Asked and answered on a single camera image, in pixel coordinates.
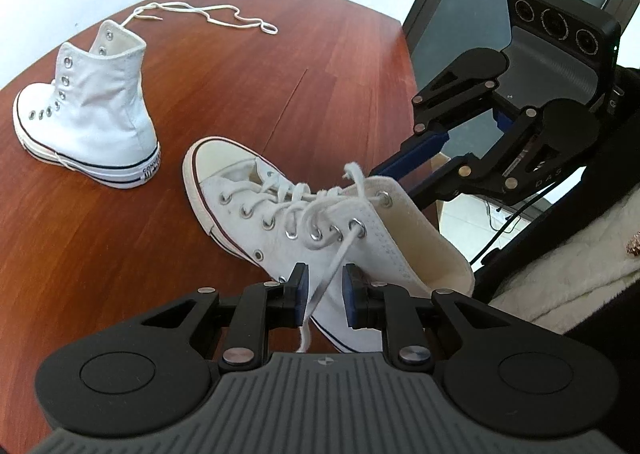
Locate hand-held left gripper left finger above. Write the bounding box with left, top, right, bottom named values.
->
left=141, top=276, right=308, bottom=369

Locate bright white high-top sneaker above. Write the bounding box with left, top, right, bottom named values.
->
left=12, top=19, right=162, bottom=190

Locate black cable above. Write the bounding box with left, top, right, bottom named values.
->
left=469, top=181, right=558, bottom=266

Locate cream high-top canvas sneaker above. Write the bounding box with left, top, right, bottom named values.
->
left=182, top=135, right=475, bottom=354

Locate loose white shoelace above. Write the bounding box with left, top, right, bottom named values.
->
left=121, top=2, right=279, bottom=37

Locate white quilted cloth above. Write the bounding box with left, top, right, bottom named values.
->
left=487, top=186, right=640, bottom=336

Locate white shoelace threaded through sneaker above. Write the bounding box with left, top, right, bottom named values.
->
left=260, top=161, right=397, bottom=354

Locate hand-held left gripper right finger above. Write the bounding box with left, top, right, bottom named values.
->
left=342, top=276, right=511, bottom=369

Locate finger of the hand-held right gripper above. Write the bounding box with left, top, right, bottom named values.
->
left=372, top=54, right=507, bottom=181
left=404, top=104, right=551, bottom=211

